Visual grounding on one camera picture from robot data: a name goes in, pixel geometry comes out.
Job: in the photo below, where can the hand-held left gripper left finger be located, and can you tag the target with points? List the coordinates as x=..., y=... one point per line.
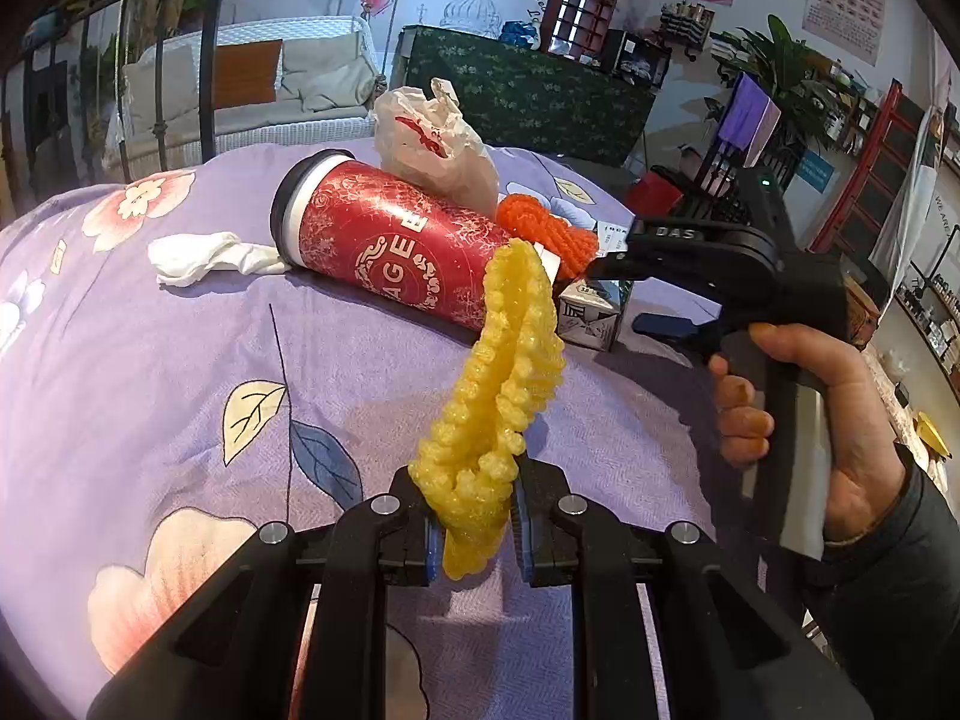
x=431, y=555

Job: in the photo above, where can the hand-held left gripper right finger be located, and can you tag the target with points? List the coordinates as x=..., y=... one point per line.
x=525, y=547

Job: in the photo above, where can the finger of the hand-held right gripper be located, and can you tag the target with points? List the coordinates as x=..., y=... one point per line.
x=652, y=274
x=667, y=326

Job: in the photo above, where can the green drink carton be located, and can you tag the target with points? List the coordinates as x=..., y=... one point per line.
x=592, y=315

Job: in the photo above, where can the orange foam fruit net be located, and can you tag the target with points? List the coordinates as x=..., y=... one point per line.
x=555, y=232

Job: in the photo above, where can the yellow foam fruit net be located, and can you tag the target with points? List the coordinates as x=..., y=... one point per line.
x=510, y=360

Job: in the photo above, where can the red patterned cup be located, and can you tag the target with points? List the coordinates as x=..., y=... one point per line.
x=390, y=247

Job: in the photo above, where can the person's right forearm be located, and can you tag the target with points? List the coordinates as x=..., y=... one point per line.
x=900, y=577

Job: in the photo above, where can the person's right hand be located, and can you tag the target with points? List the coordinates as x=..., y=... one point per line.
x=862, y=450

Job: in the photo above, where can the red bag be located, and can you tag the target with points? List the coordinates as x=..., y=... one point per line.
x=652, y=191

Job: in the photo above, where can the black metal rack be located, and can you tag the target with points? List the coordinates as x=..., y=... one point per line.
x=720, y=180

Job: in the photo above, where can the white standing banner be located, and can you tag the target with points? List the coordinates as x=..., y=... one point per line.
x=915, y=225

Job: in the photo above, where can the red ladder shelf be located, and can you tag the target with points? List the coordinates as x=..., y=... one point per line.
x=877, y=165

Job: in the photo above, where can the purple towel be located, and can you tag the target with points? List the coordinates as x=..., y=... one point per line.
x=750, y=112

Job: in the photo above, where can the black display box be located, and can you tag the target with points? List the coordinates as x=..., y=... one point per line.
x=637, y=56

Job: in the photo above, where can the green floral covered counter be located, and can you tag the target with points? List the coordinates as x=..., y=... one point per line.
x=525, y=90

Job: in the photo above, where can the green potted plant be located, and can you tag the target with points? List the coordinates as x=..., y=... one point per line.
x=780, y=60

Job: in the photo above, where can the crumpled clear plastic bag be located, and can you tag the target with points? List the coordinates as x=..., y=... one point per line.
x=442, y=165

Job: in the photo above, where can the blue bag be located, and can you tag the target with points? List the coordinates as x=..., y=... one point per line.
x=520, y=34

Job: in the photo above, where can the red telephone booth cabinet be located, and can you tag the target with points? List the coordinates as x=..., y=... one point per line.
x=559, y=0

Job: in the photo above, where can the purple floral blanket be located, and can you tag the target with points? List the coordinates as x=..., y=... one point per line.
x=187, y=360

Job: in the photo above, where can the white wicker swing sofa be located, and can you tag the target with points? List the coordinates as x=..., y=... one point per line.
x=330, y=120

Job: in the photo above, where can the beige cushion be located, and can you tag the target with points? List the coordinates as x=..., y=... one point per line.
x=330, y=71

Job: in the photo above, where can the crumpled white tissue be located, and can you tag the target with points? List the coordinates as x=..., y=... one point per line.
x=195, y=255

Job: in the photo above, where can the brown cushion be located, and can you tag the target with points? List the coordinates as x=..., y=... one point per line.
x=247, y=71

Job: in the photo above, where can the grey cushion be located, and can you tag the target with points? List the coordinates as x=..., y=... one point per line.
x=161, y=86

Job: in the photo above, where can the blue wall sign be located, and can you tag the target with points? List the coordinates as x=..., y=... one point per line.
x=816, y=170

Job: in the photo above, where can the wooden wall shelf unit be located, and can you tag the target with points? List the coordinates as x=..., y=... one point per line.
x=851, y=112

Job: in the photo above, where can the wall shelf with bottles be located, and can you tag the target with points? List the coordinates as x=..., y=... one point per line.
x=686, y=22

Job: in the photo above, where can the white chart wall poster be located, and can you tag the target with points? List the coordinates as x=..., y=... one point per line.
x=844, y=0

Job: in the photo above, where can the black iron bed frame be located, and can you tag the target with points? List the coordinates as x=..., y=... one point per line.
x=214, y=90

